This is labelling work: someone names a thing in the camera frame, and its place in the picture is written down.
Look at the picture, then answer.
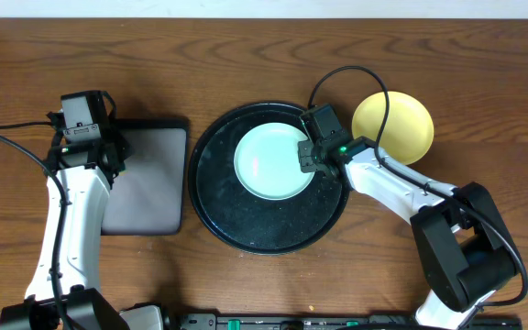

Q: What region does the light blue plate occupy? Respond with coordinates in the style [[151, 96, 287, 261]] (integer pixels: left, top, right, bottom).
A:
[[234, 123, 314, 201]]

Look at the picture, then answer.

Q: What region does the black rectangular water tray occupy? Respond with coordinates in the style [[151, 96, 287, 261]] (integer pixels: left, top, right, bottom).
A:
[[101, 118, 189, 236]]

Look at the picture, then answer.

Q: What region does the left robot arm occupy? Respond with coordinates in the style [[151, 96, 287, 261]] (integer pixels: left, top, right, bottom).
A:
[[0, 91, 131, 329]]

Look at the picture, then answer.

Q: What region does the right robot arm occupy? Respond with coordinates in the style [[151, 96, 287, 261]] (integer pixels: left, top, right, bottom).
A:
[[298, 104, 524, 329]]

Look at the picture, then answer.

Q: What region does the black round tray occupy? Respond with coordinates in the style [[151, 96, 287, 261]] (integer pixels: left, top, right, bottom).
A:
[[188, 102, 349, 255]]

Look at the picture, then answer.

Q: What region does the yellow plate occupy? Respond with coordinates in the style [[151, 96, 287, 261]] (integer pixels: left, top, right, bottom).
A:
[[351, 92, 435, 165]]

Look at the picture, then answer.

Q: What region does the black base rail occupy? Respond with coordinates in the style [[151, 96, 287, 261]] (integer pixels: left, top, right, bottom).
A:
[[121, 300, 523, 330]]

